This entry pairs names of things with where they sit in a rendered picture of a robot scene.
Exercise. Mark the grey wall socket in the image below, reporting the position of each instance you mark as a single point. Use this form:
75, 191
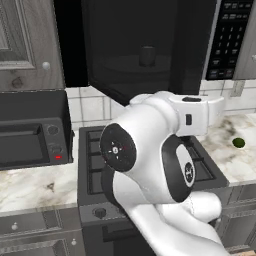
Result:
237, 88

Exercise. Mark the grey wood cupboard door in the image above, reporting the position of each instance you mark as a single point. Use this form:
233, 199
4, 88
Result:
247, 33
23, 40

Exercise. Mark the green round fruit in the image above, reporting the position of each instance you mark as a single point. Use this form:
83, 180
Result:
238, 142

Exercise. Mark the black gas hob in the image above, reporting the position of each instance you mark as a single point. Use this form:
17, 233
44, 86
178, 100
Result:
91, 160

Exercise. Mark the grey drawer front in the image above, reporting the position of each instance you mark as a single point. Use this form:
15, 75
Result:
36, 223
245, 192

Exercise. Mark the dark glass microwave door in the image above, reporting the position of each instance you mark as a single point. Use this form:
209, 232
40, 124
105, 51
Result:
133, 33

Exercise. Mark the white round cupboard knob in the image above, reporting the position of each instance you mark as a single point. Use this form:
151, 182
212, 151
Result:
254, 57
73, 242
46, 65

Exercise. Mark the grey base cupboard door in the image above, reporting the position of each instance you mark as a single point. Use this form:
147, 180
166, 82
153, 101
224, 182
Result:
33, 248
238, 230

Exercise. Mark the black oven knob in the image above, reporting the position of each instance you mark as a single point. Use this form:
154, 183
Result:
99, 212

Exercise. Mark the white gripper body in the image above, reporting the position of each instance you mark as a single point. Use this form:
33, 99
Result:
216, 109

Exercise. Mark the white round drawer knob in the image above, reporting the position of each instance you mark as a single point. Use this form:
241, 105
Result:
14, 226

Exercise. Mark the dark cylindrical cup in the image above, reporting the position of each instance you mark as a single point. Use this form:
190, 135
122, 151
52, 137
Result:
147, 56

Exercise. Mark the black microwave oven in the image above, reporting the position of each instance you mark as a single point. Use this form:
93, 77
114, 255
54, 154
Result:
230, 36

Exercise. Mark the black toaster oven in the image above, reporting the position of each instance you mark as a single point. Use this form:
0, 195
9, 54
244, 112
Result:
30, 133

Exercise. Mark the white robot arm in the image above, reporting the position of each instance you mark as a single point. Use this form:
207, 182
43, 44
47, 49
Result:
146, 133

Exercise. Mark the dark grey oven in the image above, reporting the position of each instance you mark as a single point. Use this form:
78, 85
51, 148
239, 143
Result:
93, 240

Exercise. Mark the round microwave plate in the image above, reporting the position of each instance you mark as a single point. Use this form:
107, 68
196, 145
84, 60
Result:
120, 68

